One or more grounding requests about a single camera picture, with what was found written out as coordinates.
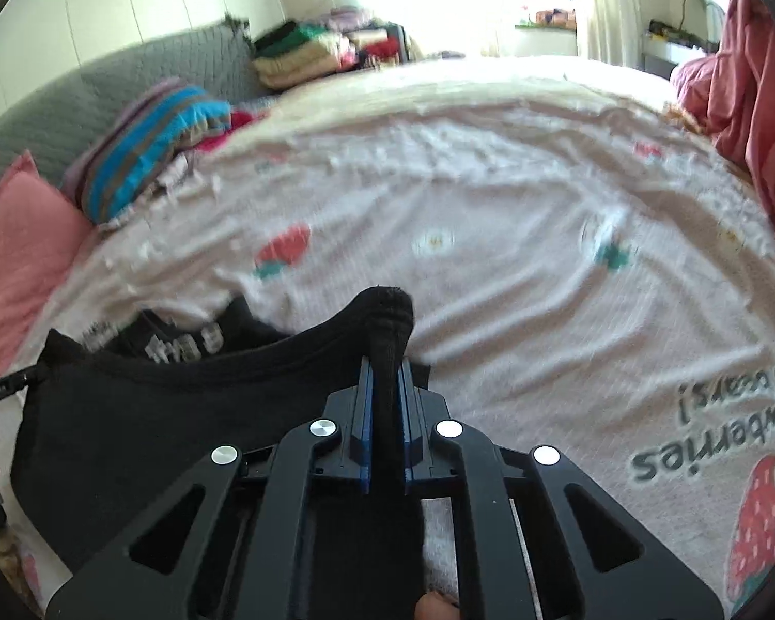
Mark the pink blanket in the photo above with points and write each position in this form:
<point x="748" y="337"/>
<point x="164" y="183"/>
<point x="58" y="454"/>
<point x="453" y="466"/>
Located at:
<point x="749" y="110"/>

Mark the white curtain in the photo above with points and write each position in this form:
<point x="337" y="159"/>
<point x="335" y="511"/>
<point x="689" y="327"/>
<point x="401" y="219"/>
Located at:
<point x="610" y="6"/>

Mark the pile of folded clothes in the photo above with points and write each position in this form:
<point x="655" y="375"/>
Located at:
<point x="297" y="58"/>

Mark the white desk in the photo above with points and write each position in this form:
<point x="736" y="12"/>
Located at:
<point x="668" y="51"/>

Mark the person's right hand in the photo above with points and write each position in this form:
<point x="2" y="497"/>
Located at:
<point x="436" y="608"/>

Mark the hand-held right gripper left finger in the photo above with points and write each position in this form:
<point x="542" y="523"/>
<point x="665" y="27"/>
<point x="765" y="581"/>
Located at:
<point x="361" y="426"/>

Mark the blue brown striped blanket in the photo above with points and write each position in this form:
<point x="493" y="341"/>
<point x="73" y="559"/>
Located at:
<point x="142" y="142"/>

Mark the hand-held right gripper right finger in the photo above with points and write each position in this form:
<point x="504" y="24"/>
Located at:
<point x="405" y="429"/>

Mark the window sill clutter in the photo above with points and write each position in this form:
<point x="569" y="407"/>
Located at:
<point x="549" y="18"/>

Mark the pink quilted pillow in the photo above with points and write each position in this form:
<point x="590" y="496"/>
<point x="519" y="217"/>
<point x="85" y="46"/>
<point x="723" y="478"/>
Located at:
<point x="19" y="258"/>

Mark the strawberry print bed sheet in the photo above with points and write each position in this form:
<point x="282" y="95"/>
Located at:
<point x="491" y="239"/>

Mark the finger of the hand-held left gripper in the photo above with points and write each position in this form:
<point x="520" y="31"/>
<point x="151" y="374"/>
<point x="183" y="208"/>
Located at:
<point x="10" y="387"/>

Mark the grey quilted headboard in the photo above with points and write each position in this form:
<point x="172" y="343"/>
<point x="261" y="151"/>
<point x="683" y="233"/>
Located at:
<point x="103" y="77"/>

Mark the black sweater with orange cuff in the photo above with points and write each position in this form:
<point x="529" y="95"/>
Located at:
<point x="135" y="433"/>

